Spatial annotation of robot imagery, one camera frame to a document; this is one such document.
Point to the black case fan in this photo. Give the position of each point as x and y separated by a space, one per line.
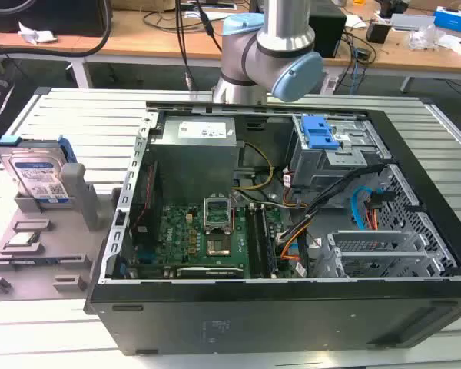
146 207

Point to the small black box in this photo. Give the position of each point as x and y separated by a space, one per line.
378 32

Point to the metal drive cage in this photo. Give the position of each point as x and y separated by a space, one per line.
311 165

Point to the black desktop tower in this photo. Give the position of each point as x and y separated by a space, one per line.
328 30

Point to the crumpled white paper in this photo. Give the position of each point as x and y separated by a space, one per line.
34 34

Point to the metal disk bay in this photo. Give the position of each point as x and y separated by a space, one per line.
369 250

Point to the grey power supply unit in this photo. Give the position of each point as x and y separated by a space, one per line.
192 157

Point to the large black box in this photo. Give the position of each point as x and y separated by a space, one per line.
54 15

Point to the black RAM slot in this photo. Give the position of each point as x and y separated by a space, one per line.
268 246
253 246

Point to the CPU socket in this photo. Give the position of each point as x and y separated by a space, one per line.
218 246

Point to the wooden desk with clutter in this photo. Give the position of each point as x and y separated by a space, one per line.
407 55

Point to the wooden desk white frame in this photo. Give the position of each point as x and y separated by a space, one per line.
146 42

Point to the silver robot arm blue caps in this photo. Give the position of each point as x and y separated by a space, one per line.
270 42

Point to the blue plastic bay latch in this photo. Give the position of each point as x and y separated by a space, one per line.
317 132

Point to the blue cardboard box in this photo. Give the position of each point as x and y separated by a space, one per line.
455 17

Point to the silver CPU chip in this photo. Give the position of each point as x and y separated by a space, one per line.
22 239

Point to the black open PC case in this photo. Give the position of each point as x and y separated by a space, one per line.
253 319

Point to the clear plastic bag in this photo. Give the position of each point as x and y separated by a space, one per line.
424 38

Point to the green motherboard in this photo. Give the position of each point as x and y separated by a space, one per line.
180 238

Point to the black graphics card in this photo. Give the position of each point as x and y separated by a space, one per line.
209 272

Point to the RAM stick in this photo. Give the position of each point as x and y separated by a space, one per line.
34 261

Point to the hard disk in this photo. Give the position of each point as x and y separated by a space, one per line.
34 173

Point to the flat grey box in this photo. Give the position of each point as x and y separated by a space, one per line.
411 22

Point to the white open box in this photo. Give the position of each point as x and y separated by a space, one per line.
459 45

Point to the grey parts rack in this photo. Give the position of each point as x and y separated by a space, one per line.
69 246

